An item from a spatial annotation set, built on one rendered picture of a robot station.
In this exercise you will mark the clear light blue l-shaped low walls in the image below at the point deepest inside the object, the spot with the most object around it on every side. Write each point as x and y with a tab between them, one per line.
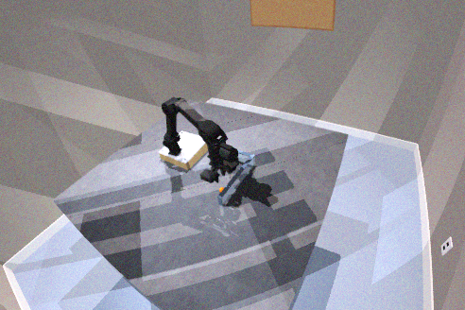
242	159

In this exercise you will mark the blue-grey flat bar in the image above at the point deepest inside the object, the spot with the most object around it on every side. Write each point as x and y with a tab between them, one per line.
230	183

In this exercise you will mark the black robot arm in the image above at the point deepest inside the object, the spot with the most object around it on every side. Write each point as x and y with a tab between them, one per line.
207	130

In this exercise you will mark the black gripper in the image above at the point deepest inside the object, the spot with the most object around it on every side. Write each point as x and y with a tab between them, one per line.
211	175

